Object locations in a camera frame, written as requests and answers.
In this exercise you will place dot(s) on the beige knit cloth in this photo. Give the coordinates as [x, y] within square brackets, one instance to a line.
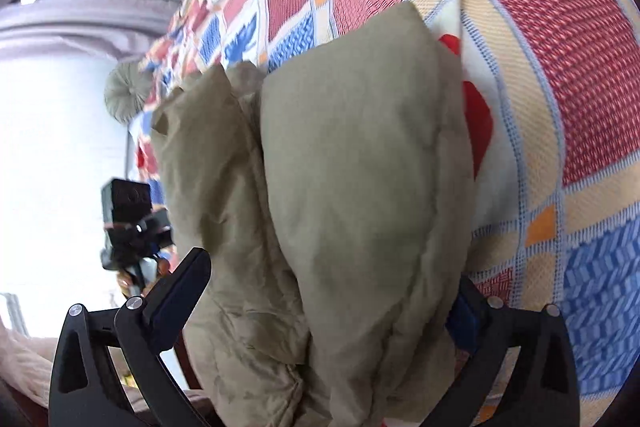
[25, 367]

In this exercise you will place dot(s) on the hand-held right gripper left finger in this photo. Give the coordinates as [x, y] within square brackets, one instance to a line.
[180, 302]

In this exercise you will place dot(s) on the patchwork leaf print bedsheet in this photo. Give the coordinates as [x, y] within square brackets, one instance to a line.
[540, 82]

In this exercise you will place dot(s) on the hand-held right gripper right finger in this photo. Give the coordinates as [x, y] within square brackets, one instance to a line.
[464, 327]

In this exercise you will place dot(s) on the khaki puffer jacket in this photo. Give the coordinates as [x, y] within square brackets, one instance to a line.
[350, 227]

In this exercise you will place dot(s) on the grey round cushion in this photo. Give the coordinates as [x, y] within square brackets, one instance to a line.
[127, 92]

